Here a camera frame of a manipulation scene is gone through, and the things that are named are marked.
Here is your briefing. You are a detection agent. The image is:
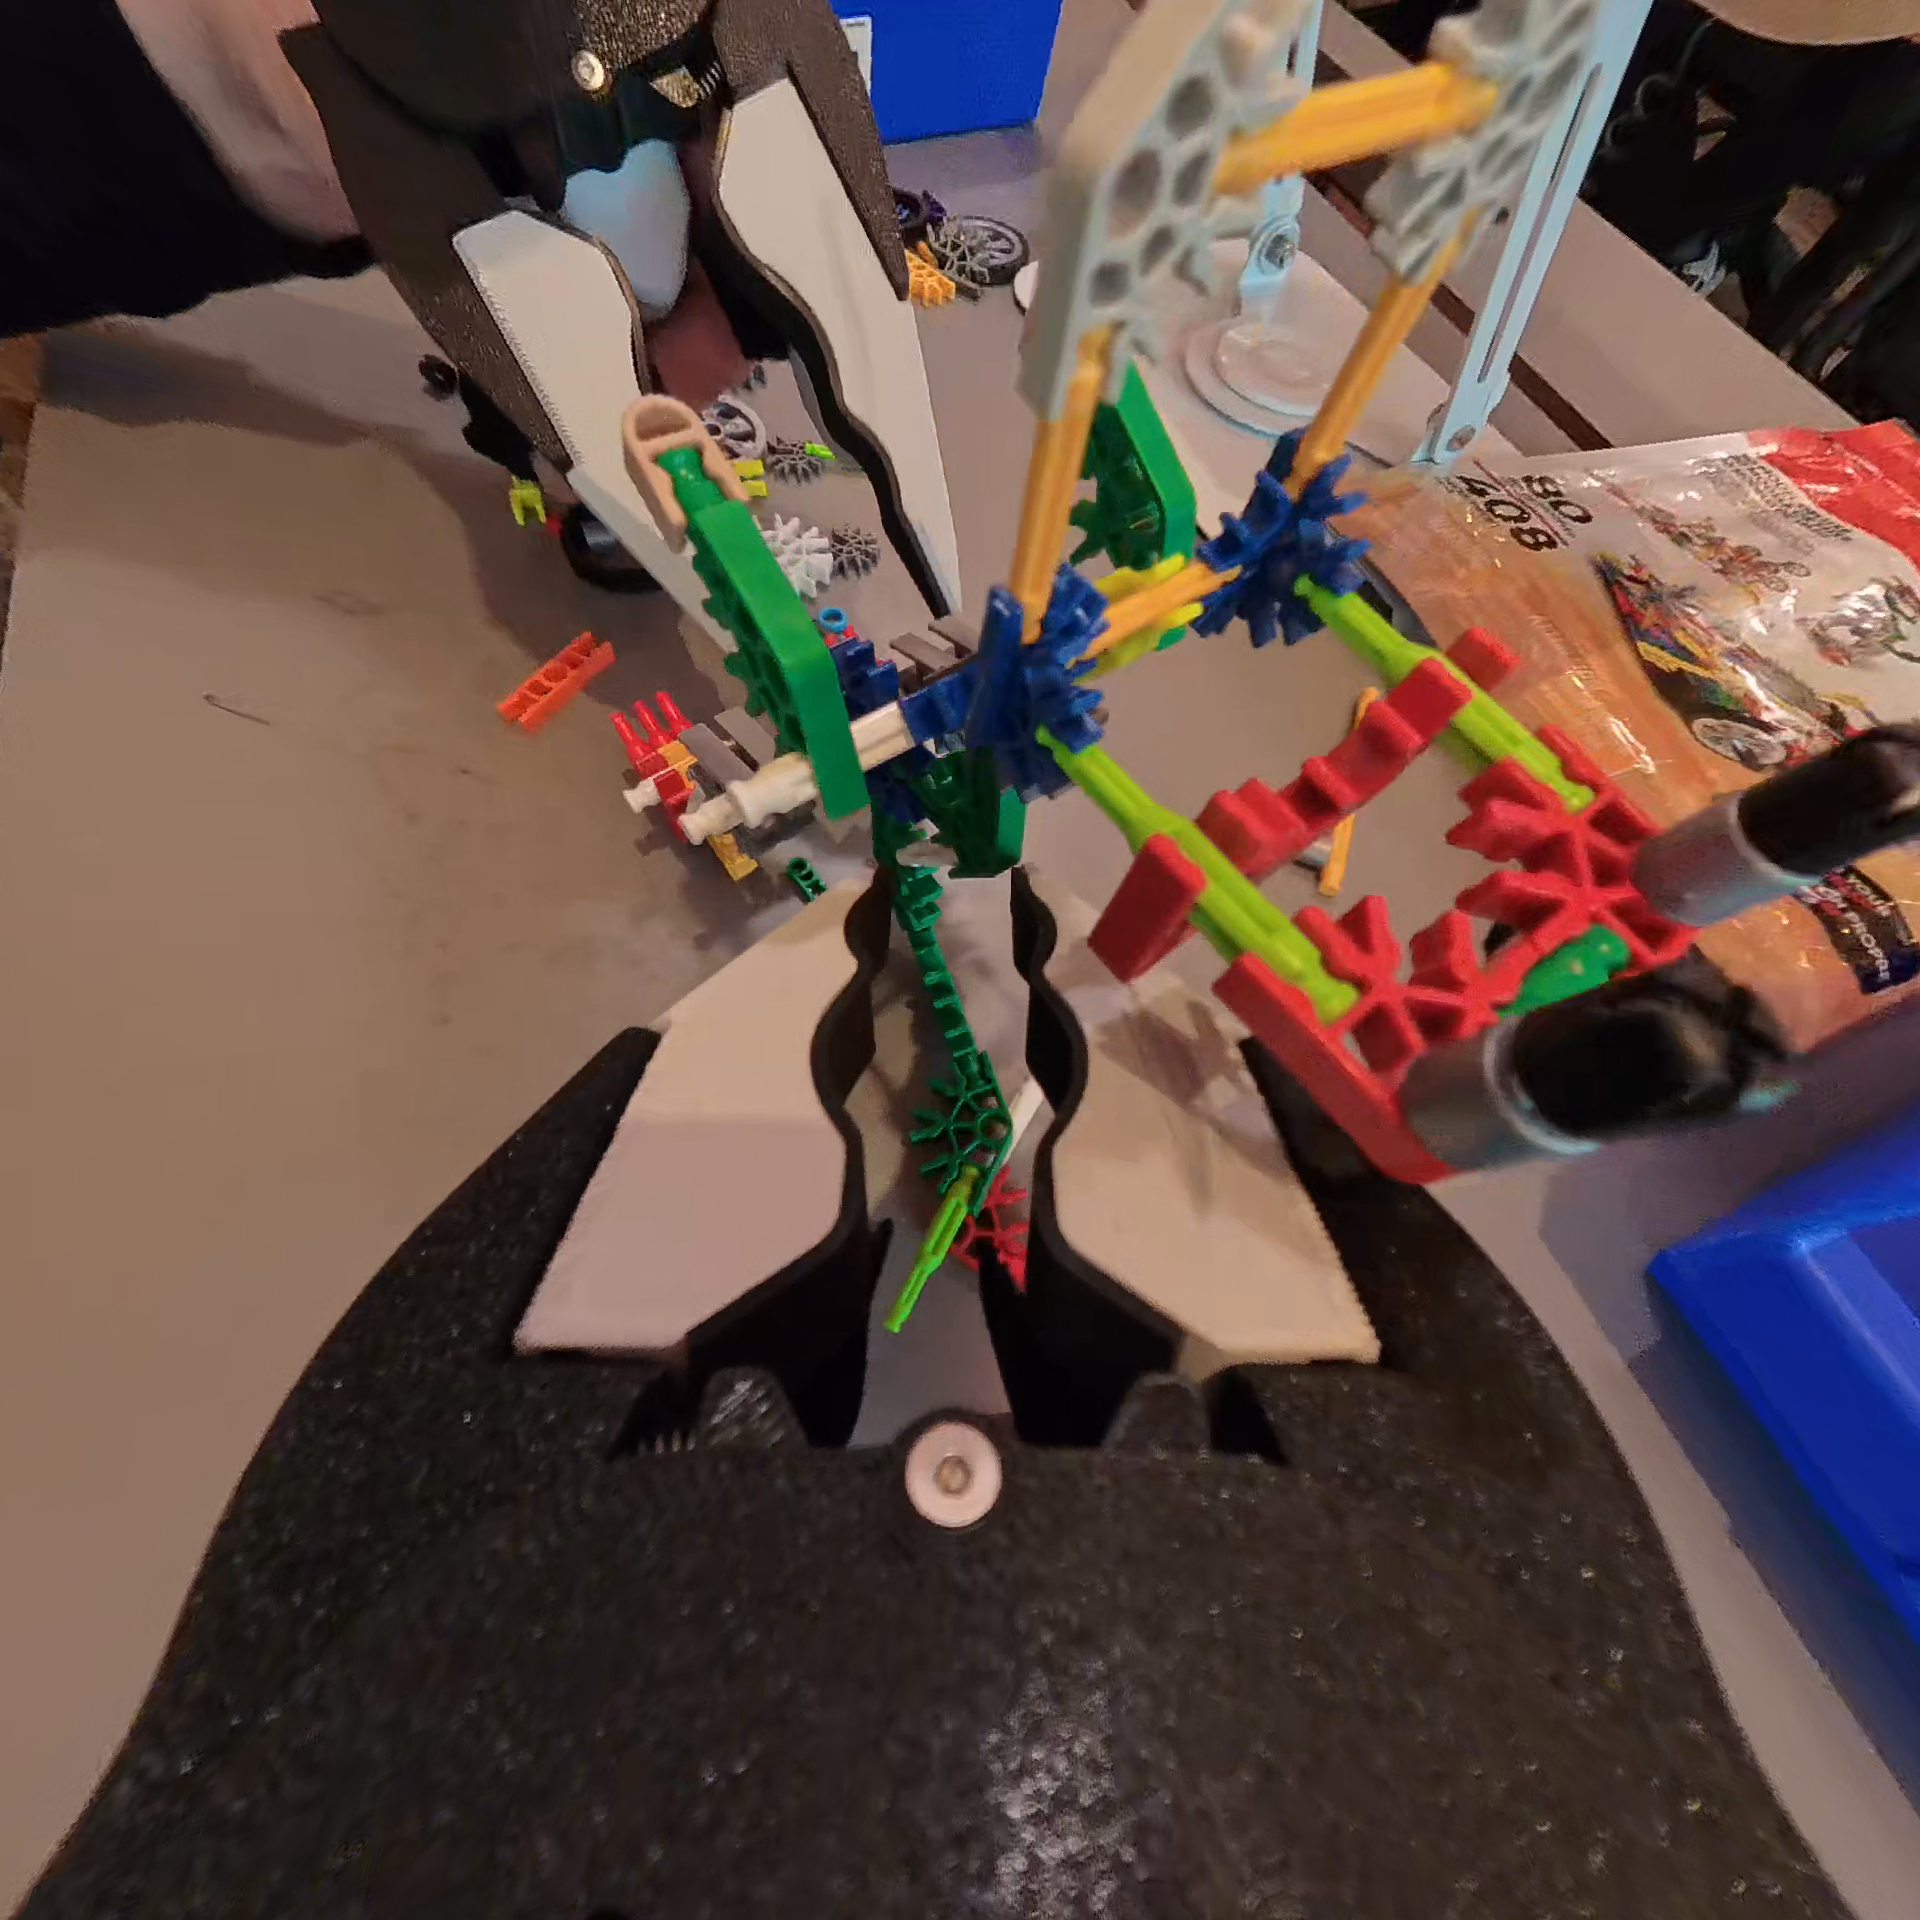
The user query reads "orange ladder piece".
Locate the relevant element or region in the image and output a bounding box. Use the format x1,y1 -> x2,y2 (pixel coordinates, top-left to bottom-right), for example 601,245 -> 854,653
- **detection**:
497,630 -> 617,734

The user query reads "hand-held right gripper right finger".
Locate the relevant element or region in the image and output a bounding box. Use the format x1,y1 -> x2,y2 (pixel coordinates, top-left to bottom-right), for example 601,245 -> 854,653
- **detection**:
1008,871 -> 1384,1392

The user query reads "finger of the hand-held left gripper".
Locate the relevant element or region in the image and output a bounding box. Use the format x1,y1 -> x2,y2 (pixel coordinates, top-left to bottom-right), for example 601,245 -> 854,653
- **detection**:
704,75 -> 964,619
450,208 -> 712,632

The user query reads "colourful construction toy model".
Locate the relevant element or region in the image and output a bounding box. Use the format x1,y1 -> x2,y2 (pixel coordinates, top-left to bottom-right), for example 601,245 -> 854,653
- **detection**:
612,0 -> 1920,1337

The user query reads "printed toy packaging bag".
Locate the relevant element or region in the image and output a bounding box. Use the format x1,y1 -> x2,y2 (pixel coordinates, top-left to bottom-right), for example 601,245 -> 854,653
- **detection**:
1352,419 -> 1920,1029

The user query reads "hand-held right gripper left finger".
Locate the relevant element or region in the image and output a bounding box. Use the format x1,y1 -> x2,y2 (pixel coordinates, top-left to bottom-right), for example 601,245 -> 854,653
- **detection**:
514,877 -> 895,1389

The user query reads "long orange rod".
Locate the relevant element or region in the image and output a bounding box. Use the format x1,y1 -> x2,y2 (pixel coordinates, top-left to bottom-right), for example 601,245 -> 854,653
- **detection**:
1319,685 -> 1385,903

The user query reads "person's left hand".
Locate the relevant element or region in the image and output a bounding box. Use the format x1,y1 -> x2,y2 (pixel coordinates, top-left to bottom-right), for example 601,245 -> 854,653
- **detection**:
129,0 -> 368,241

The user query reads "black rubber tyre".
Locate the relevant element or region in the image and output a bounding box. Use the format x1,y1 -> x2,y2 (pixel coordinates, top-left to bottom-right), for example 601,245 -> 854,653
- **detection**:
559,507 -> 666,594

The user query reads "blue storage bin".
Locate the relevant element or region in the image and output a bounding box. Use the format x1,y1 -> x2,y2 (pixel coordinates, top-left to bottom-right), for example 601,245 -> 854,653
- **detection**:
832,0 -> 1064,146
1649,1139 -> 1920,1643

